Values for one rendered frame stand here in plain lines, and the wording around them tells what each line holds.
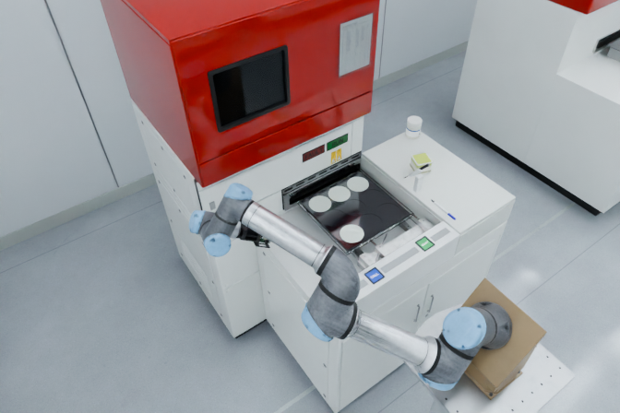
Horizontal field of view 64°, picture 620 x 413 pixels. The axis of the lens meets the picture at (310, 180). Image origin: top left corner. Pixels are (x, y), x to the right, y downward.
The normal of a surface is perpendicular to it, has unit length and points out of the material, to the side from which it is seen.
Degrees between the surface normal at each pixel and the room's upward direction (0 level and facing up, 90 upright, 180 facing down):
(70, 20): 90
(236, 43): 90
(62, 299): 0
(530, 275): 0
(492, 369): 49
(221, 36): 90
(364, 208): 0
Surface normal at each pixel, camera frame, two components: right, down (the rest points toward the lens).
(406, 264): -0.02, -0.73
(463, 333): -0.57, -0.29
